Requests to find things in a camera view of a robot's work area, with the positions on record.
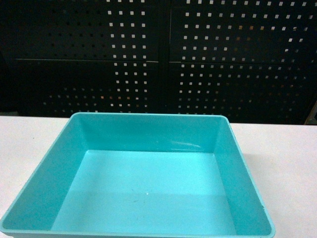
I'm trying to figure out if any black perforated panel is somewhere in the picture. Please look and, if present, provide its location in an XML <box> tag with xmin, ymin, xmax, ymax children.
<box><xmin>0</xmin><ymin>0</ymin><xmax>317</xmax><ymax>124</ymax></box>

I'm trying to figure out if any teal plastic bin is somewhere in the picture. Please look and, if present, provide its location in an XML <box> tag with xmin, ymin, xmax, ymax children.
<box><xmin>0</xmin><ymin>113</ymin><xmax>275</xmax><ymax>238</ymax></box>

